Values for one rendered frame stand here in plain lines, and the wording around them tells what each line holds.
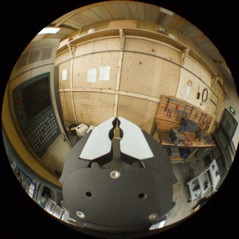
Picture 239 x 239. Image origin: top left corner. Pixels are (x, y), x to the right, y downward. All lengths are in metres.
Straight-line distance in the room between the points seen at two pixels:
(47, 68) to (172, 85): 1.87
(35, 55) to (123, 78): 1.50
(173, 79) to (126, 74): 0.92
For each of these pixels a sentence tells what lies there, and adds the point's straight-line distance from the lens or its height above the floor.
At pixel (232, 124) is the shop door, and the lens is 3.65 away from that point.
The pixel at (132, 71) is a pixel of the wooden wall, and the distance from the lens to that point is 1.53.
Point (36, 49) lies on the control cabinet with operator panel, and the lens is 0.87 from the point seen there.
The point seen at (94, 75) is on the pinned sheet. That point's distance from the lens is 1.75.
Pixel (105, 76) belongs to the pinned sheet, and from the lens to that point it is 1.64.
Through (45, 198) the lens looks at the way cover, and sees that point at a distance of 1.27.
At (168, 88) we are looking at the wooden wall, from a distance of 1.65.
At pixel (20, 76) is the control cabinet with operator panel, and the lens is 0.78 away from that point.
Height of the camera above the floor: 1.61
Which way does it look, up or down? 33 degrees down
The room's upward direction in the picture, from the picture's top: 7 degrees clockwise
